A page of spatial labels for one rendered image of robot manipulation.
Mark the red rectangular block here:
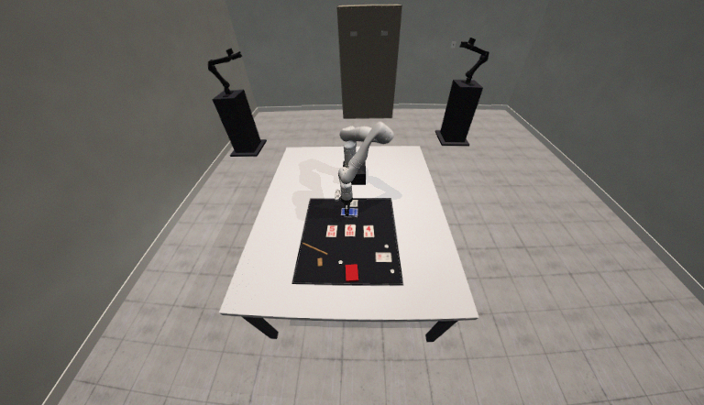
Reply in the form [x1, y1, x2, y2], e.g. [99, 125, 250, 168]
[346, 264, 358, 282]

